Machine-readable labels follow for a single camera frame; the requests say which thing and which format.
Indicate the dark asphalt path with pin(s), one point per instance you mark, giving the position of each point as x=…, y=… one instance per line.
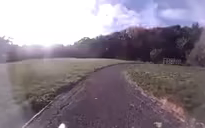
x=103, y=100

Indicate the wood of dark trees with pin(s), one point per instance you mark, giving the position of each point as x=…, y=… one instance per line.
x=140, y=45

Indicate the grass field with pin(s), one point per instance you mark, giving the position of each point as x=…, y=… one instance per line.
x=46, y=75

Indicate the pale fence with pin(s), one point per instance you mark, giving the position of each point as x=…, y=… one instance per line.
x=172, y=61

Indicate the robot's own part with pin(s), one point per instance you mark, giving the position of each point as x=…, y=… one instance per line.
x=61, y=125

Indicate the grass verge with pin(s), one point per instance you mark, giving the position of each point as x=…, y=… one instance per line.
x=176, y=83

